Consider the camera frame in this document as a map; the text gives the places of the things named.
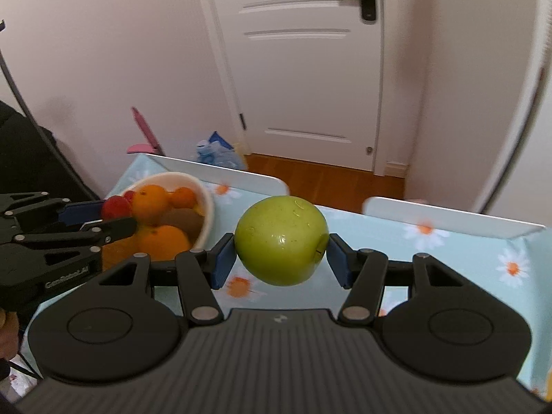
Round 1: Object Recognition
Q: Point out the round green apple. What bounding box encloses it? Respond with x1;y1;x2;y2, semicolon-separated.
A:
234;195;329;286

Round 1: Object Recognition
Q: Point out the white sliding door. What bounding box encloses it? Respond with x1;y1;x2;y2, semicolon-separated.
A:
470;0;552;227

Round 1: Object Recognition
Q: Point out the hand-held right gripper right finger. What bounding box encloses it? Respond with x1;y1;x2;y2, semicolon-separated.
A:
326;233;464;325

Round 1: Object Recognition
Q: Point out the orange mandarin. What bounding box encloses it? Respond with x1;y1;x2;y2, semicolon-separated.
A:
130;185;170;226

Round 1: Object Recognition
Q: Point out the white chair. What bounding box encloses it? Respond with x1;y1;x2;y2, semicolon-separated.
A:
362;196;546;240
149;154;289;197

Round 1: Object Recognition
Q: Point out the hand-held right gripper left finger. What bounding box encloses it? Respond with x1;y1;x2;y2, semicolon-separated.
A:
99;233;236;324

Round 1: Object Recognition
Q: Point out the daisy print blue tablecloth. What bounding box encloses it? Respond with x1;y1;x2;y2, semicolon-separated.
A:
21;153;552;400

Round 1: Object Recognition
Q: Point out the large orange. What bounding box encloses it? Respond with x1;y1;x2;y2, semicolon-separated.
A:
137;224;193;262

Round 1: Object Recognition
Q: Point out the white panel door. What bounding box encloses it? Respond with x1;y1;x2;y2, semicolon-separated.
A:
192;0;425;177

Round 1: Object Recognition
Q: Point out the pink plastic object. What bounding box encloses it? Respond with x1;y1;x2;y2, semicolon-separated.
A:
127;107;167;157

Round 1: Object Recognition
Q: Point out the cream oval bowl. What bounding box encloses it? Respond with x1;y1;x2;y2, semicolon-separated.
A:
103;171;215;264

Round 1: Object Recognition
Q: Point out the brown kiwi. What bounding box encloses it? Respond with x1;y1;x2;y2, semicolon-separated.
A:
166;208;204;246

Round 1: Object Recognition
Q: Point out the person's left hand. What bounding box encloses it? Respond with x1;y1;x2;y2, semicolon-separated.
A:
0;310;20;361

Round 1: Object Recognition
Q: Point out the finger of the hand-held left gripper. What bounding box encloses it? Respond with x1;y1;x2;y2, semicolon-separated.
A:
13;218;138;254
0;192;107;234

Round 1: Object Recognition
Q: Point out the black jacket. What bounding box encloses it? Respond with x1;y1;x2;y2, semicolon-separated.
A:
0;100;99;208

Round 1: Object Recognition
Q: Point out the small orange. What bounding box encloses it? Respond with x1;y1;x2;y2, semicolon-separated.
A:
169;187;198;208

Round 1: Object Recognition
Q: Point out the black stand pole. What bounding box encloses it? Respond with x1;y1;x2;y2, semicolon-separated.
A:
0;19;93;199

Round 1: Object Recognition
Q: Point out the blue plastic bag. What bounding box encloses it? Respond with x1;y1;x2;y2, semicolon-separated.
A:
196;130;248;171

